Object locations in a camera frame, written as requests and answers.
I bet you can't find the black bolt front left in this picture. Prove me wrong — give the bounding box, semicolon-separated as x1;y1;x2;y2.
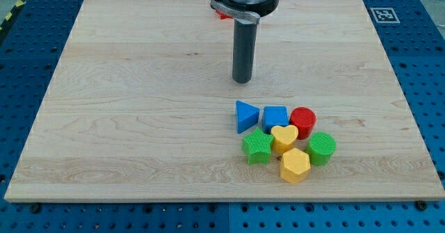
29;203;41;214

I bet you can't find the blue triangle block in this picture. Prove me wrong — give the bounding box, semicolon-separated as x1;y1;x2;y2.
236;100;260;134

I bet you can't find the yellow heart block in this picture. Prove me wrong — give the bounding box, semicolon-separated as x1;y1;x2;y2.
270;124;298;155

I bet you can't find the green cylinder block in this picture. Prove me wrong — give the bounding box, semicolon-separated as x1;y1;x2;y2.
306;131;337;166

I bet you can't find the black bolt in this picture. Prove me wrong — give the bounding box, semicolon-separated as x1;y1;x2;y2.
415;200;428;211
29;203;41;214

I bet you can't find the green star block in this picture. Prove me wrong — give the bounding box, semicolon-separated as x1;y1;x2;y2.
241;127;275;165

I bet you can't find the red block behind arm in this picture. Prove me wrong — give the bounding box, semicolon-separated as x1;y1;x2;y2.
216;10;232;19

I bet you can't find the black bolt front right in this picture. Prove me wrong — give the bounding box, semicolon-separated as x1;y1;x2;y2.
415;200;428;211

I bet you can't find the red cylinder block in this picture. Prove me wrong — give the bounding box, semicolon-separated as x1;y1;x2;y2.
289;106;316;140

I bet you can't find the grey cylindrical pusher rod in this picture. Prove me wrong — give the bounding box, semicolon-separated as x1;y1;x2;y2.
232;19;257;83

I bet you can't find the yellow hexagon block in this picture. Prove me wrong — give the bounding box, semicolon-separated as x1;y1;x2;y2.
280;148;311;184

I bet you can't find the blue cube block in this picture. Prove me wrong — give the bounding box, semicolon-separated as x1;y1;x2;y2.
262;106;289;134

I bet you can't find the white fiducial marker tag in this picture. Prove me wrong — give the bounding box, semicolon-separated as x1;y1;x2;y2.
371;7;400;24

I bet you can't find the light wooden board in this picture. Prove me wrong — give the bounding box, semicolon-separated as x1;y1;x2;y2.
5;0;444;203

